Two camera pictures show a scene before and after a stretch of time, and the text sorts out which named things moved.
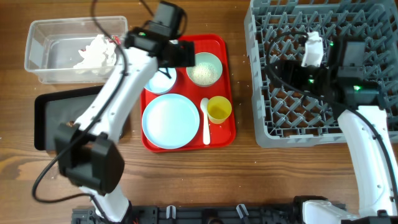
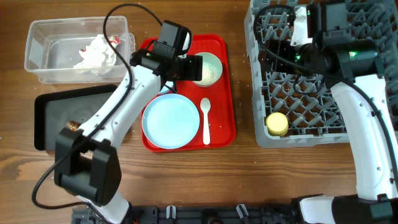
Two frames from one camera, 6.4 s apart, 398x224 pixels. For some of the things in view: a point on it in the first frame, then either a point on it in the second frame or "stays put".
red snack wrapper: [114, 38] stays put
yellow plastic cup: [219, 109] → [277, 124]
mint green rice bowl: [207, 71] stays put
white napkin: [101, 54] stays put
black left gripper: [189, 52] → [194, 70]
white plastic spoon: [204, 104] stays put
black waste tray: [51, 109] stays put
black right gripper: [293, 67] → [278, 46]
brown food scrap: [70, 123] stays put
